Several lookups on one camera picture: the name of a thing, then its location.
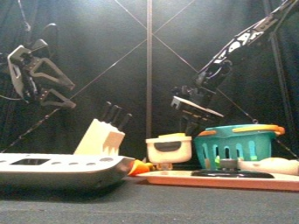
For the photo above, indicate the black and white tray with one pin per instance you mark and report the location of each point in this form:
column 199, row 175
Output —
column 58, row 169

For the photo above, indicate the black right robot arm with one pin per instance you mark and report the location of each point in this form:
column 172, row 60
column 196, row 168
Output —
column 238, row 43

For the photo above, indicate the vertical metal frame pole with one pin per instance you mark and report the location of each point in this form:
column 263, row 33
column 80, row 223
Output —
column 148, row 67

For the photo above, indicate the black lid grey knob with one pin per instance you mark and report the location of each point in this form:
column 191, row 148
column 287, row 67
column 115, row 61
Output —
column 231, row 173

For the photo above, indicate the orange toy food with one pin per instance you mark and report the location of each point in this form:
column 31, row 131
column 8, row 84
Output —
column 139, row 168

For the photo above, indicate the green toy in basket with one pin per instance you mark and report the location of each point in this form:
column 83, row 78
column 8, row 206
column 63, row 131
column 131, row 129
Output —
column 216, row 161

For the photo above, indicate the cream toy knife block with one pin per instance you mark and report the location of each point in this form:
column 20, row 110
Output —
column 99, row 139

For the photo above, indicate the white toy food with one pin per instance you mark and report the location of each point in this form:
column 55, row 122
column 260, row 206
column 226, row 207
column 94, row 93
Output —
column 272, row 165

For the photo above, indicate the white toy pot yellow lid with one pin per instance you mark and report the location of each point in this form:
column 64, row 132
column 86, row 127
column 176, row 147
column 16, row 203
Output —
column 170, row 148

